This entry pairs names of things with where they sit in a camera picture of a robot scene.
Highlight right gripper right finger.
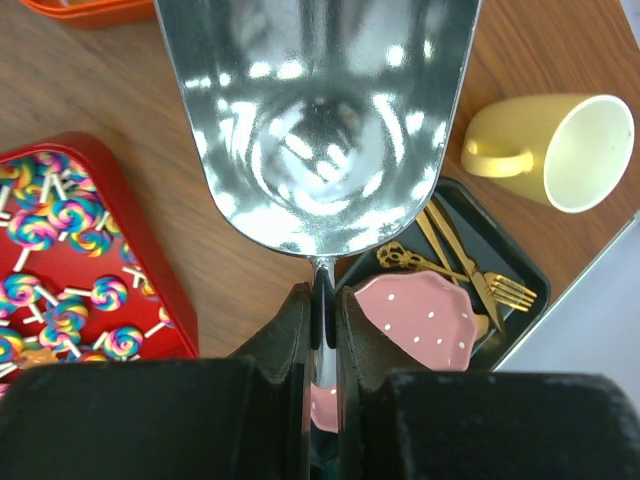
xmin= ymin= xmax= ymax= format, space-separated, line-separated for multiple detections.
xmin=336 ymin=288 xmax=435 ymax=479

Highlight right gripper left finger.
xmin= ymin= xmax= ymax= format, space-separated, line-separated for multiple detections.
xmin=232 ymin=283 xmax=312 ymax=479

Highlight black tray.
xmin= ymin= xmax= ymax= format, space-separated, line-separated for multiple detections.
xmin=337 ymin=177 xmax=551 ymax=371

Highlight red lollipop tin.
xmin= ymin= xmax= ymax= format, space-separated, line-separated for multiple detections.
xmin=1 ymin=132 xmax=199 ymax=387

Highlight metal scoop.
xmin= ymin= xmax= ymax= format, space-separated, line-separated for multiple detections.
xmin=155 ymin=1 xmax=482 ymax=388

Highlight orange candy tin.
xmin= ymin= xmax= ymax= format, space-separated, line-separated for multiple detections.
xmin=21 ymin=0 xmax=156 ymax=30

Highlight pink dotted plate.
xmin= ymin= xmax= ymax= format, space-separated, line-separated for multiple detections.
xmin=309 ymin=269 xmax=475 ymax=435

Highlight ornate gold spoon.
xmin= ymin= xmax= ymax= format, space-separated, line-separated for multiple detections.
xmin=376 ymin=241 xmax=469 ymax=282

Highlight gold fork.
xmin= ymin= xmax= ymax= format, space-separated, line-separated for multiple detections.
xmin=424 ymin=197 xmax=539 ymax=314

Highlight yellow mug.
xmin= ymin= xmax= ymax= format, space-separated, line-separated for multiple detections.
xmin=461 ymin=94 xmax=635 ymax=214

